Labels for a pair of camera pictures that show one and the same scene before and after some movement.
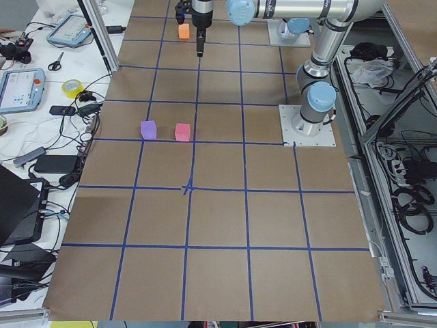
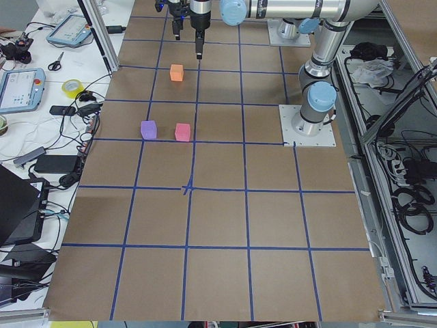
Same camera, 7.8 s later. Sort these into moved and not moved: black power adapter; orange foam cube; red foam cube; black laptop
Moved: orange foam cube
Not moved: red foam cube; black laptop; black power adapter
